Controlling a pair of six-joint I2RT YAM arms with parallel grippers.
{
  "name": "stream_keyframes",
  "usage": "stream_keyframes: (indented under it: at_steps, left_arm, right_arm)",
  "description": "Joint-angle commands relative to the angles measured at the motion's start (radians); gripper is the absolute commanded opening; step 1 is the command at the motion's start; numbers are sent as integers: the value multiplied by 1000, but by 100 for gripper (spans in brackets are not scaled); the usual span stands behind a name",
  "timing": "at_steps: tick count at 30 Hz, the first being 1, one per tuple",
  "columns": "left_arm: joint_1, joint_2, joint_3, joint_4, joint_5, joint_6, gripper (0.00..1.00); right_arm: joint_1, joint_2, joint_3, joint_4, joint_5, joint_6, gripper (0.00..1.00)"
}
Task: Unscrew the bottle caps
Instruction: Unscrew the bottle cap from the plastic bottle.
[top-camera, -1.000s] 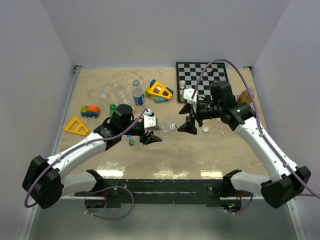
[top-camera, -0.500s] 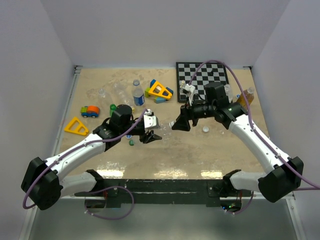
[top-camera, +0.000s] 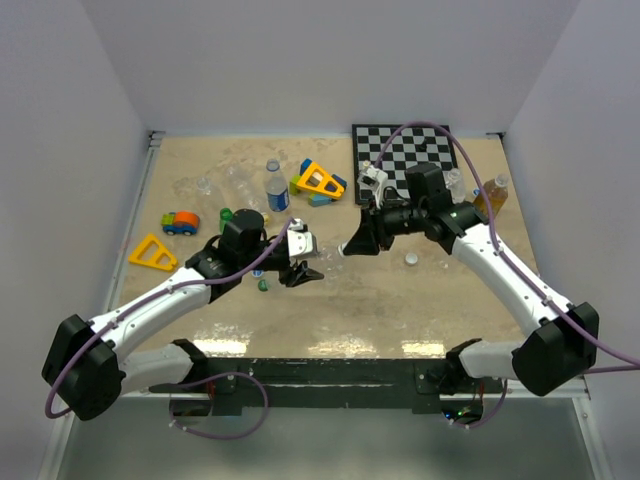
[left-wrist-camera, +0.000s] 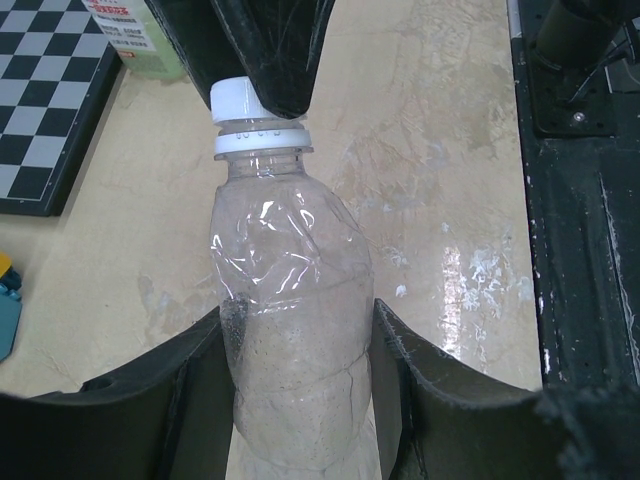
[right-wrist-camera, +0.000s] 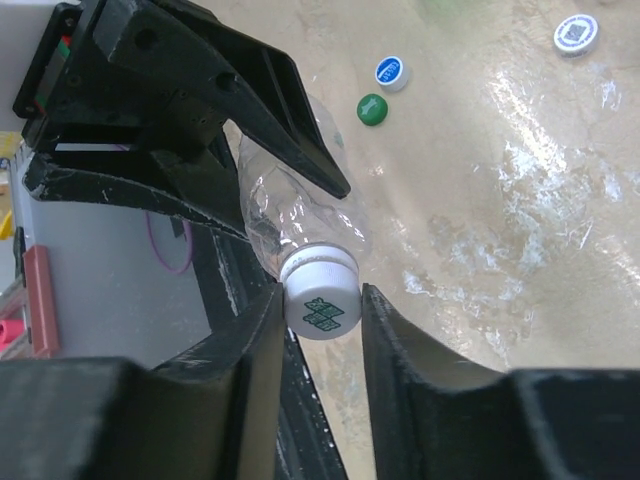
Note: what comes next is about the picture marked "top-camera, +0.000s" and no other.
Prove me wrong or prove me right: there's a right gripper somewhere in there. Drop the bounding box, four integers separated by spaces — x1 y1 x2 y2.
344 196 427 256

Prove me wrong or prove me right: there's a clear bottle white cap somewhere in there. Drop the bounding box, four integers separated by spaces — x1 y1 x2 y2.
313 244 345 274

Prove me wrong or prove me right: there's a Pepsi label clear bottle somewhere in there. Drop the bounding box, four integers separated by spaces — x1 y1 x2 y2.
264 158 289 212

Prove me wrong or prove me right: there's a green plastic bottle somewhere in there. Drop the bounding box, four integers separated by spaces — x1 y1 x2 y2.
219 207 234 234

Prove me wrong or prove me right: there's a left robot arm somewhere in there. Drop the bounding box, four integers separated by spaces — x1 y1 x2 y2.
42 209 324 420

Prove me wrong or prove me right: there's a clear fruit drink bottle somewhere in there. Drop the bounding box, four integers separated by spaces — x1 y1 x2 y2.
444 168 466 203

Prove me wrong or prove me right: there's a clear bottle yellow cap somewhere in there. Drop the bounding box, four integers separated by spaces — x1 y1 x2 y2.
226 165 270 225

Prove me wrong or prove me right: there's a clear bottle far left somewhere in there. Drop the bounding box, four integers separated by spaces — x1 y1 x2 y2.
196 177 212 196

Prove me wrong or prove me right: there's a brown tea bottle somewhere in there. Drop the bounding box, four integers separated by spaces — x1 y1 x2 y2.
473 174 509 216

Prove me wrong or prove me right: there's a teal green toy block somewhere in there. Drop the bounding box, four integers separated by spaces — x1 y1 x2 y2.
307 193 334 208

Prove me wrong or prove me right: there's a blue purple toy block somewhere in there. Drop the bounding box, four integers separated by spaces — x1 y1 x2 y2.
332 174 347 190

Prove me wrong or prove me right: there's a yellow triangle toy block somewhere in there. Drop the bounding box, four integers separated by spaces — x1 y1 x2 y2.
298 161 345 200

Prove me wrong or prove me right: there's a black white chessboard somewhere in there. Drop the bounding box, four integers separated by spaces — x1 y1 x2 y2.
351 124 458 199

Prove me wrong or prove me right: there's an orange blue toy car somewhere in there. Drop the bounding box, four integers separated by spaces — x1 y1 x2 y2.
161 211 200 236

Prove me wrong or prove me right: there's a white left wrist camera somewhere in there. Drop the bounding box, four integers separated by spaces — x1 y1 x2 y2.
286 218 318 261

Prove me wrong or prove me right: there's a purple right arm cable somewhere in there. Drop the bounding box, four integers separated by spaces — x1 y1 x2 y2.
373 121 640 431

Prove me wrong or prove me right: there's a black table edge rail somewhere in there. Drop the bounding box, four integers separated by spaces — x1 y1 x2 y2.
119 339 502 416

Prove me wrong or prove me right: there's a yellow triangle toy frame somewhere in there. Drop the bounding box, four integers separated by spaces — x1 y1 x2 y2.
128 233 178 272

